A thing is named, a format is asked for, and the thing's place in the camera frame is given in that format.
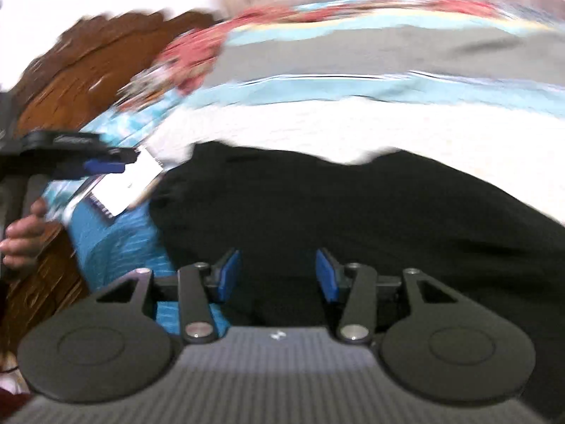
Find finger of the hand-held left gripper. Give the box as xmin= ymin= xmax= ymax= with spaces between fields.
xmin=26 ymin=130 xmax=139 ymax=176

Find carved wooden headboard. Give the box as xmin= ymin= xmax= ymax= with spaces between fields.
xmin=0 ymin=9 xmax=224 ymax=354

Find black pants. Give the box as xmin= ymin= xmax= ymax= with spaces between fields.
xmin=148 ymin=140 xmax=565 ymax=407

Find red floral cloth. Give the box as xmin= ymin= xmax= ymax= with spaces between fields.
xmin=117 ymin=0 xmax=508 ymax=109

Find patterned bedsheet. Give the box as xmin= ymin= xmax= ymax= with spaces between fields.
xmin=42 ymin=0 xmax=565 ymax=334

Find smartphone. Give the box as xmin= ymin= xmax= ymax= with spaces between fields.
xmin=87 ymin=147 xmax=167 ymax=220

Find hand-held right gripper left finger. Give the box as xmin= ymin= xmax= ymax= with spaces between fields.
xmin=95 ymin=248 xmax=243 ymax=344

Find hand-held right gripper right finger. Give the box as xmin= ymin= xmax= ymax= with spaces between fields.
xmin=315 ymin=247 xmax=469 ymax=344

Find person's left hand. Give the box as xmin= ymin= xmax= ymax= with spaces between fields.
xmin=1 ymin=198 xmax=48 ymax=271

